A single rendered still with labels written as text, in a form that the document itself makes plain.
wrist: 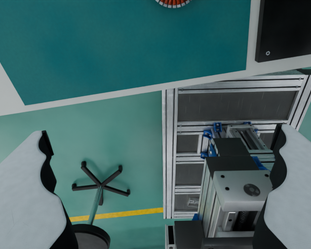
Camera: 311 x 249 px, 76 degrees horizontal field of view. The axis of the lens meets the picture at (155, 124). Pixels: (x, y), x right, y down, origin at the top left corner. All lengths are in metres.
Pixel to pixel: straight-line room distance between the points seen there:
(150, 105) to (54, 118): 0.71
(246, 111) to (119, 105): 0.83
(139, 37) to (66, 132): 1.26
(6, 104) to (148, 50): 0.43
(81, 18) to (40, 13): 0.09
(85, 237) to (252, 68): 1.36
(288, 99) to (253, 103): 0.19
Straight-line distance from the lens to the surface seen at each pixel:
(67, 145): 1.75
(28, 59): 0.61
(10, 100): 0.69
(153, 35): 0.51
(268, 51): 0.56
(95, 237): 1.53
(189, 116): 1.23
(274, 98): 1.34
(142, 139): 1.56
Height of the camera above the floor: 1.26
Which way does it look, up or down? 58 degrees down
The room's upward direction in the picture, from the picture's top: 180 degrees clockwise
